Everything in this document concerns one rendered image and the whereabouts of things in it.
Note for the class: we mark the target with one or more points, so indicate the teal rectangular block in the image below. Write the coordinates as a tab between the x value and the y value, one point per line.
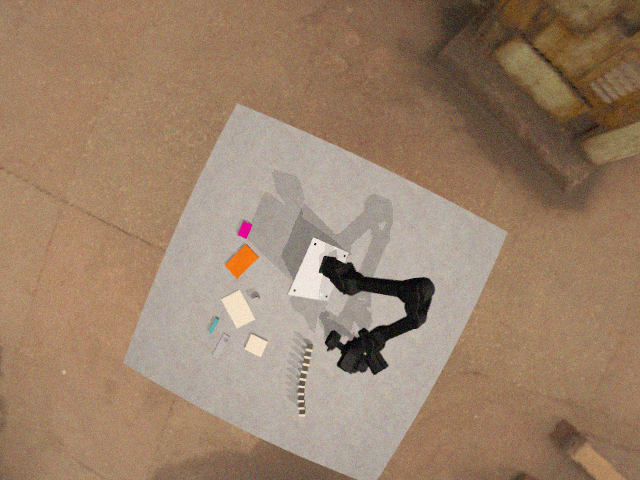
213	325

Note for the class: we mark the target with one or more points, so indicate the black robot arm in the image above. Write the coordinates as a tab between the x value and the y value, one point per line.
416	293

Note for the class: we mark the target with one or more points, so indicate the magenta rectangular block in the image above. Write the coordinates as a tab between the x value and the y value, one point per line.
244	229

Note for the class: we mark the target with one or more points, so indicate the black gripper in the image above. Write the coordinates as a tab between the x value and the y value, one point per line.
333	341

